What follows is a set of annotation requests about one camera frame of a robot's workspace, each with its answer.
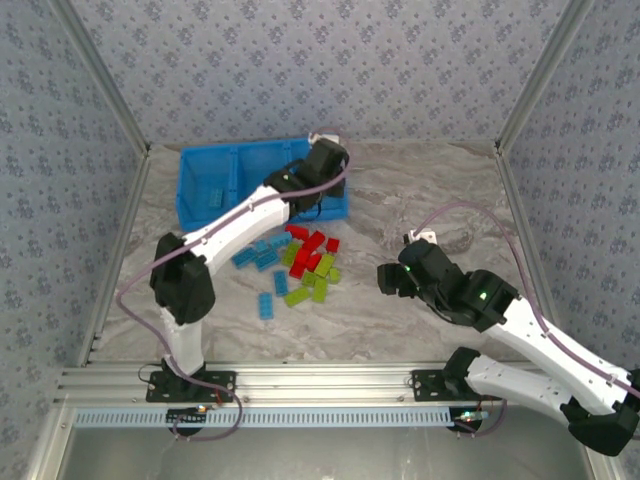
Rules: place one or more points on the small blue lego brick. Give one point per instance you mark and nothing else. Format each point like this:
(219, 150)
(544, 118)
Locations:
(261, 245)

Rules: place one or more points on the small green lego brick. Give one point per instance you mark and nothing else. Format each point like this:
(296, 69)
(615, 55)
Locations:
(334, 275)
(309, 279)

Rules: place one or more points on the grey metal sheet panel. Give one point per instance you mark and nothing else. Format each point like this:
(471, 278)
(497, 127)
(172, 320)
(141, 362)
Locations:
(325, 455)

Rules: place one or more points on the blue three-compartment plastic bin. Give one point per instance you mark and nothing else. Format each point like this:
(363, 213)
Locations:
(210, 165)

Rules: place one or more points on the aluminium frame side rail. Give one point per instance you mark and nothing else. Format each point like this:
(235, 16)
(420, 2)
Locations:
(515, 200)
(132, 200)

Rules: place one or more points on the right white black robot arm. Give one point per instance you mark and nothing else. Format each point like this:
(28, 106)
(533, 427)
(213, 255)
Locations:
(540, 345)

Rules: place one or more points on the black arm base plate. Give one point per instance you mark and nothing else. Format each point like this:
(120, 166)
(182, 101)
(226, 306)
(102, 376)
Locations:
(225, 380)
(425, 390)

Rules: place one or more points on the aluminium frame cross rail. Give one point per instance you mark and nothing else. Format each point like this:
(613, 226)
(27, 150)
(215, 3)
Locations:
(325, 382)

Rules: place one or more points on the black controller board with LEDs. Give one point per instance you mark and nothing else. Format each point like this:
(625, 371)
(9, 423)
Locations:
(465, 427)
(186, 429)

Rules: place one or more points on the small red lego brick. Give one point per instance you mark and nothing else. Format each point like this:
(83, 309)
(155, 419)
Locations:
(332, 244)

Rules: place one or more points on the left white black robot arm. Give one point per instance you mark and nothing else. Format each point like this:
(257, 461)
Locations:
(235, 230)

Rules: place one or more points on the aluminium frame post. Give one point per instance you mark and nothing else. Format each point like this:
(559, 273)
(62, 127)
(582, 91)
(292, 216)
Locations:
(541, 75)
(102, 75)

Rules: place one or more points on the aluminium frame leg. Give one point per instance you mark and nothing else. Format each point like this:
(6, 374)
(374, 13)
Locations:
(609, 470)
(51, 445)

